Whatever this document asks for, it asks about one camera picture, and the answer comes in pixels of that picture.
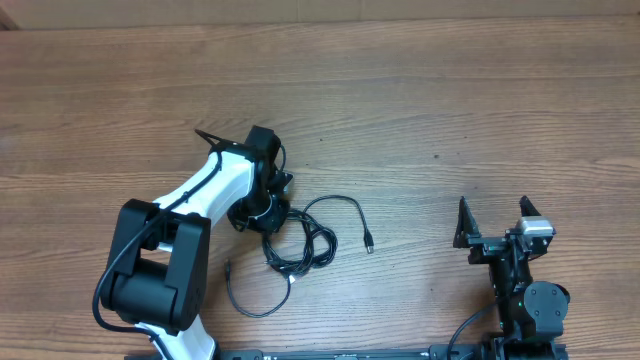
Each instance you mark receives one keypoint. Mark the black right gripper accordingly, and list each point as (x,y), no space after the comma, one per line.
(486,247)

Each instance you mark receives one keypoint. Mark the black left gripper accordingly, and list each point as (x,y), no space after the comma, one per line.
(272,221)

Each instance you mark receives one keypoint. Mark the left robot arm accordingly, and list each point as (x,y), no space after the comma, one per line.
(156,274)

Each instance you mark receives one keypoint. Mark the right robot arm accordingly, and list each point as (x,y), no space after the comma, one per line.
(531,313)

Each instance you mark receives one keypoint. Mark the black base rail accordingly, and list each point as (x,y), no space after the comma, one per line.
(434,352)

